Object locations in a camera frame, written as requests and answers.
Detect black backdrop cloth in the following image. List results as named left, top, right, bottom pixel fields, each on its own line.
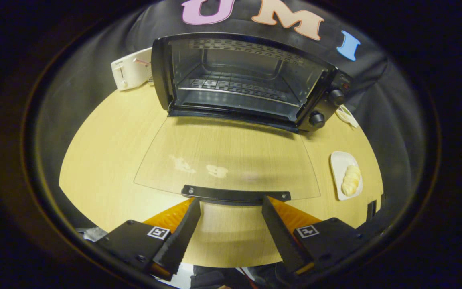
left=34, top=0, right=428, bottom=249

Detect white rectangular plate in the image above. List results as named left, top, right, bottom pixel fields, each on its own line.
left=330, top=151, right=363, bottom=201

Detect black toaster oven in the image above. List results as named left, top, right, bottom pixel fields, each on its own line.
left=134, top=32, right=354, bottom=206

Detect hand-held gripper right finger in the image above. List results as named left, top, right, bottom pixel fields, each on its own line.
left=261, top=196, right=370, bottom=274

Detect white power cord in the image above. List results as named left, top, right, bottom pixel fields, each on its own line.
left=335, top=105, right=359, bottom=129

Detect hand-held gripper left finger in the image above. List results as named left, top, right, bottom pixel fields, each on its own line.
left=95, top=197, right=201, bottom=281

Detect white pop-up toaster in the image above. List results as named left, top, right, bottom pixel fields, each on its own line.
left=111, top=47, right=153, bottom=91

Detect pale sliced food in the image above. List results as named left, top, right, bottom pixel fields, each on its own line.
left=342, top=165, right=362, bottom=197

